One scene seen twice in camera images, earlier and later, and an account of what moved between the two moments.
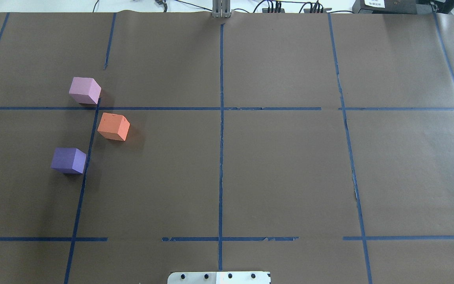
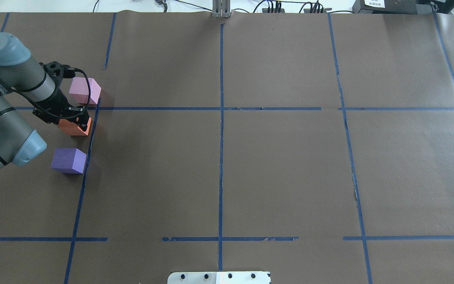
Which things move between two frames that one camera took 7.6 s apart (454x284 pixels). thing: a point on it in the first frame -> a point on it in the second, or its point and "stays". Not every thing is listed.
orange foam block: x=113 y=126 -> x=69 y=127
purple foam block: x=68 y=160 stays
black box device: x=396 y=6 stays
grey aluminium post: x=221 y=9 stays
